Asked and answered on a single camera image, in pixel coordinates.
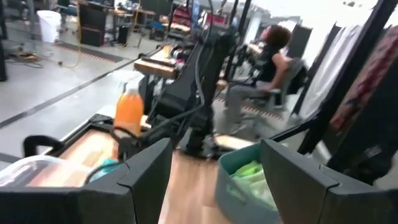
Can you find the grey office chair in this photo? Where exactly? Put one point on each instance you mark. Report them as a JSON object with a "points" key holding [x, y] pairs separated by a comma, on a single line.
{"points": [[295, 74]]}

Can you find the dark green plastic basket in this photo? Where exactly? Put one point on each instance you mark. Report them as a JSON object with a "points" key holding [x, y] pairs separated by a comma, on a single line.
{"points": [[236, 211]]}

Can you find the red patterned hanging cloth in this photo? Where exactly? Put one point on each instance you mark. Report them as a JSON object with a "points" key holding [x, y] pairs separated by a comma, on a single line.
{"points": [[370, 77]]}

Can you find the tall clear plastic bin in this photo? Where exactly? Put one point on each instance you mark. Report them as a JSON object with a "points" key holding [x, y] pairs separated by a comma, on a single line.
{"points": [[31, 171]]}

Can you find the seated person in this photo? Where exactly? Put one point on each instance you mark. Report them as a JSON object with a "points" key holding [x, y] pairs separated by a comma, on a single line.
{"points": [[270, 65]]}

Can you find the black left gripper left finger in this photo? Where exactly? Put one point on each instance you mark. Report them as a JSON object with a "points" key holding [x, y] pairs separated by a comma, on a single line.
{"points": [[93, 205]]}

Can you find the white hanging sheet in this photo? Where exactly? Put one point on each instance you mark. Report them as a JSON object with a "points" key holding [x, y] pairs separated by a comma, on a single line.
{"points": [[329, 71]]}

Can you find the wooden workbench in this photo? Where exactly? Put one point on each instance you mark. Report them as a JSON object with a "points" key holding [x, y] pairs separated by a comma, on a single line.
{"points": [[155, 67]]}

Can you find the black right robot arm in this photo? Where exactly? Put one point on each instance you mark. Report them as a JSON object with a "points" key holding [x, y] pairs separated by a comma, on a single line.
{"points": [[183, 93]]}

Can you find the white bucket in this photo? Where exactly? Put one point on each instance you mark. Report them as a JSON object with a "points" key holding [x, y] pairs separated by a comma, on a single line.
{"points": [[49, 28]]}

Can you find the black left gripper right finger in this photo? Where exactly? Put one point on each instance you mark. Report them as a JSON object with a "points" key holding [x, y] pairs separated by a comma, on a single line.
{"points": [[326, 205]]}

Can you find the black box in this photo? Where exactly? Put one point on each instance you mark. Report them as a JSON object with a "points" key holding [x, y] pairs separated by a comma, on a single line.
{"points": [[91, 31]]}

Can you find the black aluminium rig frame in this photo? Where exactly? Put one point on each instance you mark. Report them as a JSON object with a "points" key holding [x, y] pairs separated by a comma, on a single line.
{"points": [[345, 77]]}

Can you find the orange liquid spray bottle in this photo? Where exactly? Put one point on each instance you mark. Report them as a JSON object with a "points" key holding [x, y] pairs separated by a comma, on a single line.
{"points": [[129, 109]]}

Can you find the pale green microfiber towel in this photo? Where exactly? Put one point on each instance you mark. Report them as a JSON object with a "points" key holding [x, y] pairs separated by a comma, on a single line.
{"points": [[258, 193]]}

